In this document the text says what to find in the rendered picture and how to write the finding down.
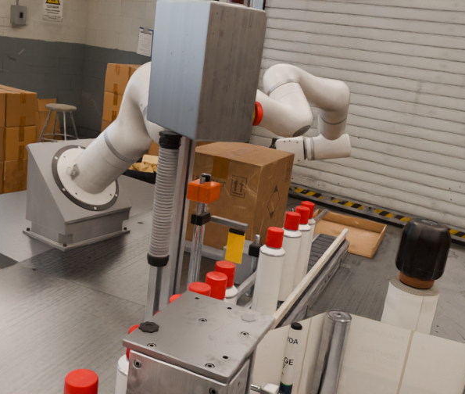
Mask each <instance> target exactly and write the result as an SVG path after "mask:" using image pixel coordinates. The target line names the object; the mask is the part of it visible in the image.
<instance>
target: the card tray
mask: <svg viewBox="0 0 465 394"><path fill-rule="evenodd" d="M322 211H323V210H317V211H315V212H314V213H313V217H312V218H313V219H314V218H315V217H316V216H317V215H318V214H320V213H321V212H322ZM386 227H387V225H386V224H379V223H376V222H373V221H368V220H363V219H359V218H355V217H349V216H346V215H342V214H338V213H332V212H327V215H326V216H325V217H324V218H322V219H321V220H320V221H319V222H318V223H317V224H316V225H315V228H314V232H313V236H314V235H315V234H316V233H317V234H320V233H322V234H326V235H331V236H335V237H338V236H339V235H340V234H341V233H342V232H343V230H344V229H345V228H347V229H349V231H348V234H347V236H346V237H345V239H346V241H349V249H348V253H351V254H355V255H358V256H364V257H367V258H371V259H372V258H373V256H374V254H375V252H376V251H377V248H378V246H379V245H380V243H381V241H382V239H383V237H384V236H385V231H386Z"/></svg>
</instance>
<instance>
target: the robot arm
mask: <svg viewBox="0 0 465 394"><path fill-rule="evenodd" d="M150 71H151V62H148V63H145V64H144V65H142V66H140V67H139V68H138V69H137V70H136V71H135V72H134V73H133V75H132V76H131V78H130V80H129V81H128V84H127V87H126V89H125V92H124V95H123V99H122V102H121V106H120V111H119V114H118V116H117V118H116V119H115V120H114V121H113V122H112V123H111V124H110V125H109V126H108V127H107V128H106V129H105V130H104V131H103V132H102V133H101V134H100V135H99V136H98V137H97V138H96V139H95V140H94V141H93V142H92V143H91V144H90V145H89V146H88V147H87V148H86V149H69V150H66V151H65V152H64V153H63V154H62V155H61V156H60V157H59V160H58V163H57V171H58V175H59V179H60V180H61V182H62V184H63V186H64V187H65V189H66V190H67V191H68V192H69V193H70V194H71V195H72V196H73V197H74V198H75V199H77V200H79V201H81V202H83V203H85V204H88V205H91V206H102V205H105V204H106V203H108V202H109V201H110V200H111V199H112V198H113V196H114V195H115V192H116V182H115V180H116V179H117V178H118V177H119V176H120V175H121V174H123V173H124V172H125V171H126V170H127V169H129V168H130V167H131V166H132V165H133V164H134V163H136V162H137V161H138V160H139V159H140V158H141V157H143V155H144V154H146V152H147V151H148V150H149V149H150V147H151V144H152V140H153V141H154V142H155V143H156V144H157V145H159V138H160V136H159V132H160V131H163V127H160V126H159V125H157V124H154V123H152V122H150V121H147V120H146V114H147V105H148V89H149V80H150ZM263 87H264V91H265V92H266V94H264V93H262V92H261V91H260V90H258V89H257V93H256V101H257V102H259V103H260V104H261V106H262V107H263V118H262V120H261V122H260V124H259V125H260V126H262V127H264V128H266V129H267V130H268V131H271V132H273V133H274V134H276V135H279V136H281V137H278V138H272V143H271V145H270V146H269V147H268V148H271V149H278V150H282V151H286V152H293V153H294V154H295V157H294V162H293V164H297V163H302V162H305V161H304V160H305V159H306V158H307V160H309V161H313V160H319V159H337V158H346V157H350V155H351V142H350V137H349V135H348V134H343V133H344V131H345V126H346V121H347V117H348V111H349V103H350V90H349V87H348V86H347V84H346V83H344V82H343V81H340V80H332V79H323V78H319V77H315V76H313V75H312V74H310V73H307V72H306V71H305V70H302V69H300V68H298V67H297V66H293V65H289V64H277V65H274V66H272V67H270V68H269V69H268V70H267V71H266V73H265V74H264V76H263ZM309 103H310V104H312V105H314V106H315V107H317V108H319V109H320V112H319V113H318V114H317V131H318V136H317V137H311V138H306V140H305V141H304V139H302V137H299V136H301V135H303V134H305V133H306V132H307V131H308V130H309V129H310V127H311V125H312V122H313V114H312V111H311V108H310V107H309ZM275 142H276V145H275Z"/></svg>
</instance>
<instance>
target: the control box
mask: <svg viewBox="0 0 465 394"><path fill-rule="evenodd" d="M266 22H267V15H266V12H265V11H264V10H262V9H255V8H250V7H246V6H241V5H234V4H229V3H225V2H217V1H213V0H158V1H157V3H156V19H155V28H154V37H153V46H152V62H151V71H150V80H149V89H148V105H147V114H146V120H147V121H150V122H152V123H154V124H157V125H159V126H160V127H164V128H166V129H168V130H170V131H173V132H175V133H177V134H180V135H182V136H185V137H186V138H190V139H191V140H193V141H216V142H247V141H248V140H249V138H251V132H252V124H253V121H254V118H255V104H256V93H257V88H258V82H259V72H260V66H261V60H262V54H263V43H264V38H265V32H266Z"/></svg>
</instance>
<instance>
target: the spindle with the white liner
mask: <svg viewBox="0 0 465 394"><path fill-rule="evenodd" d="M450 246H451V235H450V232H449V229H448V228H447V227H446V226H445V225H444V224H442V223H439V222H436V221H433V220H429V219H421V218H413V219H412V220H410V221H408V222H407V223H406V225H405V226H404V228H403V229H402V232H401V235H400V239H399V246H398V250H397V253H396V258H395V265H396V267H397V269H398V270H399V275H396V276H393V277H392V278H391V279H390V282H389V286H388V293H387V296H386V299H385V307H384V311H383V314H382V317H381V322H383V323H386V324H391V325H395V326H398V327H401V328H407V329H410V330H413V331H418V332H422V333H425V334H430V330H431V324H432V321H433V318H434V315H435V309H436V305H437V301H438V297H439V294H440V291H439V288H438V287H437V286H436V285H435V284H434V282H435V280H437V279H439V278H440V277H441V276H442V275H443V274H444V270H445V265H446V261H447V258H448V254H449V249H450Z"/></svg>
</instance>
